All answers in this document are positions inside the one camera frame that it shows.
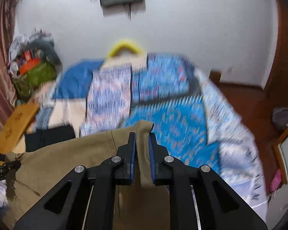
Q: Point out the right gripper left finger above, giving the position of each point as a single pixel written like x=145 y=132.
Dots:
x=85 y=197

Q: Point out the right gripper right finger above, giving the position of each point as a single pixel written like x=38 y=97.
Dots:
x=199 y=197

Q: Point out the olive khaki pants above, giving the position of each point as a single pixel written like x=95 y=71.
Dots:
x=139 y=206

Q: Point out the black folded garment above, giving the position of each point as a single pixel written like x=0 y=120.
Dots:
x=42 y=138

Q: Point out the wooden lap desk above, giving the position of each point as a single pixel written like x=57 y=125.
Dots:
x=16 y=126

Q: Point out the pink slipper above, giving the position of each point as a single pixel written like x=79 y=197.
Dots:
x=276 y=181

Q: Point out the blue patchwork bed quilt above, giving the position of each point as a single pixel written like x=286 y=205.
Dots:
x=187 y=112

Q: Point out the orange box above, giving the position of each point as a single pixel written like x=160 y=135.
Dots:
x=27 y=66

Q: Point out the pile of grey clothes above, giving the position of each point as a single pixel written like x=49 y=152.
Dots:
x=20 y=42

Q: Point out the yellow foam hoop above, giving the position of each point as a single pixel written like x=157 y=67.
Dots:
x=124 y=44

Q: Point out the wooden wardrobe frame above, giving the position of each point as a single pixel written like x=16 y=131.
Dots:
x=285 y=143

